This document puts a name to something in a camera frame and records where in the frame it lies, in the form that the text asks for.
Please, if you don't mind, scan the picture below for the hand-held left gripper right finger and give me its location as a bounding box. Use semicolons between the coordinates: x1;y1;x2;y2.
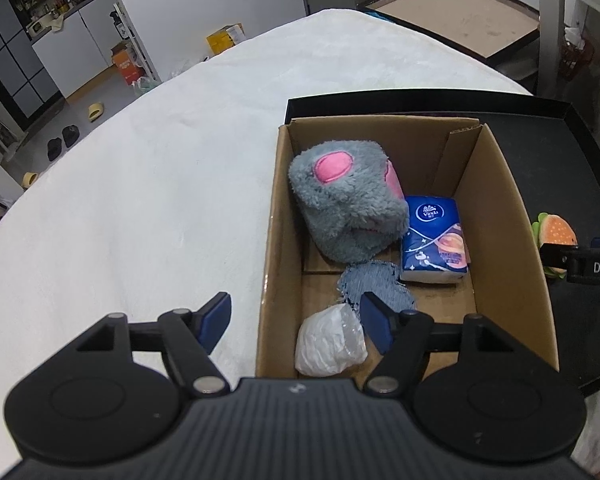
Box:
360;291;506;397

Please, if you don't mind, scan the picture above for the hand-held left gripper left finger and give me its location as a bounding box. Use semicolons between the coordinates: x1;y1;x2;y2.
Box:
72;291;232;398

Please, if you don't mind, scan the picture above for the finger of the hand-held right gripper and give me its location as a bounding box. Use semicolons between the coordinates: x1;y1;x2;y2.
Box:
540;242;581;281

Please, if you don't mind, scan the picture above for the burger plush toy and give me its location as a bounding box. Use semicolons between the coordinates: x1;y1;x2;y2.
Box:
531;212;578;278

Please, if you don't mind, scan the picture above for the blue-grey knitted cloth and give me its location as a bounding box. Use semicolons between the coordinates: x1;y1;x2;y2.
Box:
336;260;417;318

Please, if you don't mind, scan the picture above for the brown cardboard box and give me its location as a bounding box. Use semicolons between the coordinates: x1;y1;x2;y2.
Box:
255;116;561;378

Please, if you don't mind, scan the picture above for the white plastic-wrapped packet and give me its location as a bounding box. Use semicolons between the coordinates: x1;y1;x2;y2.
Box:
295;303;368;377

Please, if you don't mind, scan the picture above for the blue tissue pack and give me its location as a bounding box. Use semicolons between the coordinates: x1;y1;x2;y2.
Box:
399;196;471;285

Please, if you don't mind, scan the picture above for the grey plush toy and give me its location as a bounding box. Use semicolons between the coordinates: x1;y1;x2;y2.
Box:
287;142;410;264

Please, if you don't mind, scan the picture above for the black shallow tray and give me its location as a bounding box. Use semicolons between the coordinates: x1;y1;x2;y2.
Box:
283;91;600;398

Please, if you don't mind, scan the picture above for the red basket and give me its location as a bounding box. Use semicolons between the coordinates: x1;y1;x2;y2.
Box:
560;25;596;81

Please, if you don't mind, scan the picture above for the grey curved desk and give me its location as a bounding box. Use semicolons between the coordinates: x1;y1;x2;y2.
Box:
535;0;600;96

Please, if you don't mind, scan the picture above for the clear plastic bag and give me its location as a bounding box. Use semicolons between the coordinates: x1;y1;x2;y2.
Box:
167;57;203;81

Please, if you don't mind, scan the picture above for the black-framed brown board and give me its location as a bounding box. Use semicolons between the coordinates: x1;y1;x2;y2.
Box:
355;0;541;68

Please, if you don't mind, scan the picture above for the orange carton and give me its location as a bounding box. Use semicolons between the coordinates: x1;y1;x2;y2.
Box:
111;42;143;86

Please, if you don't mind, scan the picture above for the yellow carton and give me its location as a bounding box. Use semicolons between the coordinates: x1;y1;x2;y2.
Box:
206;23;247;56

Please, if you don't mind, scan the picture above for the white cabinet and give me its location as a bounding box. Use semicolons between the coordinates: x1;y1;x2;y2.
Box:
30;0;156;98

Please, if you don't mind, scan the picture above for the spray bottle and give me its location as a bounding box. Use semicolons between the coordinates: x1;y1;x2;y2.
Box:
111;2;131;41

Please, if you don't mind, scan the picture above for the dark glass panel door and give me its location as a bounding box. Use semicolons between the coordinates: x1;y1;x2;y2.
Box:
0;0;63;126

